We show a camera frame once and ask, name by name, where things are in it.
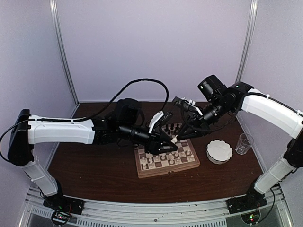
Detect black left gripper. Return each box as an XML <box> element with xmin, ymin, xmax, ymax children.
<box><xmin>119</xmin><ymin>122</ymin><xmax>178</xmax><ymax>156</ymax></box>

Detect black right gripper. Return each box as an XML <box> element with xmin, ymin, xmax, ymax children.
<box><xmin>176</xmin><ymin>96</ymin><xmax>233</xmax><ymax>140</ymax></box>

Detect white knight chess piece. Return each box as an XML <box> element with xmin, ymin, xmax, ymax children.
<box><xmin>148</xmin><ymin>159</ymin><xmax>154</xmax><ymax>169</ymax></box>

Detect wooden chess board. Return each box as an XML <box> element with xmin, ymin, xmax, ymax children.
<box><xmin>134</xmin><ymin>122</ymin><xmax>201</xmax><ymax>179</ymax></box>

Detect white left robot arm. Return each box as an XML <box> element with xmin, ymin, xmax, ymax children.
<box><xmin>7</xmin><ymin>98</ymin><xmax>178</xmax><ymax>210</ymax></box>

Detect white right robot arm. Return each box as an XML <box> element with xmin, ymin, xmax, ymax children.
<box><xmin>173</xmin><ymin>75</ymin><xmax>303</xmax><ymax>209</ymax></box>

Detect black chess pieces rows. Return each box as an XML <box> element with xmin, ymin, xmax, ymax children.
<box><xmin>163</xmin><ymin>123</ymin><xmax>180</xmax><ymax>137</ymax></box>

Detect right round controller board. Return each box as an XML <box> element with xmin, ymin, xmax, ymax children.
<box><xmin>241</xmin><ymin>211</ymin><xmax>260</xmax><ymax>225</ymax></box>

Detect round controller board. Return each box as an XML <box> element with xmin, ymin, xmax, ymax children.
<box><xmin>241</xmin><ymin>211</ymin><xmax>260</xmax><ymax>225</ymax></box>
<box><xmin>51</xmin><ymin>211</ymin><xmax>71</xmax><ymax>225</ymax></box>

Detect left round controller board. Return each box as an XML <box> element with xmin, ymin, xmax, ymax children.
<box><xmin>51</xmin><ymin>211</ymin><xmax>71</xmax><ymax>225</ymax></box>

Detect white scalloped ceramic bowl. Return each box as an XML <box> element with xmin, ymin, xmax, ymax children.
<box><xmin>206</xmin><ymin>140</ymin><xmax>233</xmax><ymax>165</ymax></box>

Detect clear drinking glass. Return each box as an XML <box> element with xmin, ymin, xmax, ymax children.
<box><xmin>235</xmin><ymin>133</ymin><xmax>254</xmax><ymax>155</ymax></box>

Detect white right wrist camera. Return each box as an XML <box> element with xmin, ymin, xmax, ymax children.
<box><xmin>172</xmin><ymin>96</ymin><xmax>203</xmax><ymax>116</ymax></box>

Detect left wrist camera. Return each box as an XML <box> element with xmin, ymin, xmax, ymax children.
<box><xmin>148</xmin><ymin>111</ymin><xmax>173</xmax><ymax>134</ymax></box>

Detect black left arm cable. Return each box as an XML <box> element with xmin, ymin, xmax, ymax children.
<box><xmin>0</xmin><ymin>78</ymin><xmax>170</xmax><ymax>164</ymax></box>

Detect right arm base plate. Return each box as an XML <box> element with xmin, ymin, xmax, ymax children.
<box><xmin>226</xmin><ymin>195</ymin><xmax>267</xmax><ymax>214</ymax></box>

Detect aluminium front rail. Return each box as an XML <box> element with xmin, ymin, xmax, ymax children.
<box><xmin>17</xmin><ymin>186</ymin><xmax>294</xmax><ymax>227</ymax></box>

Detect right aluminium frame post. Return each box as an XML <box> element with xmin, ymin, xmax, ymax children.
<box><xmin>235</xmin><ymin>0</ymin><xmax>258</xmax><ymax>82</ymax></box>

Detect aluminium frame post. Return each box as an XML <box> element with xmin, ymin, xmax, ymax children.
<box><xmin>49</xmin><ymin>0</ymin><xmax>79</xmax><ymax>105</ymax></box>
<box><xmin>235</xmin><ymin>0</ymin><xmax>258</xmax><ymax>82</ymax></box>

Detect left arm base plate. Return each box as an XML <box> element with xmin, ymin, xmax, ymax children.
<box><xmin>43</xmin><ymin>196</ymin><xmax>85</xmax><ymax>215</ymax></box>

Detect left aluminium frame post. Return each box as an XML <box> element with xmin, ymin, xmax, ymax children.
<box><xmin>49</xmin><ymin>0</ymin><xmax>79</xmax><ymax>105</ymax></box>

